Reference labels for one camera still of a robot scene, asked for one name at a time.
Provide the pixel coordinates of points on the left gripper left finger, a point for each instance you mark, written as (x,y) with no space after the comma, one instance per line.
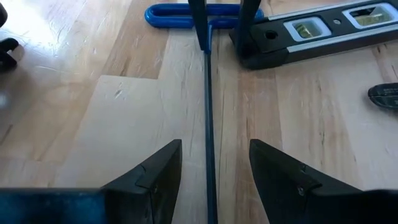
(155,186)

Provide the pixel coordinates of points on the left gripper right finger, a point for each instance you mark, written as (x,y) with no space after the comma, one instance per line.
(280,186)

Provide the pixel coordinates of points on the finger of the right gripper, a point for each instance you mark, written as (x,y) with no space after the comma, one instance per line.
(247,25)
(199,21)

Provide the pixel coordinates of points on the black spirit level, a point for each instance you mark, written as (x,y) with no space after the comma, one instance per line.
(280,46)

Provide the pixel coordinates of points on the black long tool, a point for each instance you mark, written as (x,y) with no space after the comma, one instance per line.
(384,96)

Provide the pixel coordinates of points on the black pegboard foot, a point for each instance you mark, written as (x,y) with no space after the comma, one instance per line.
(7,49)

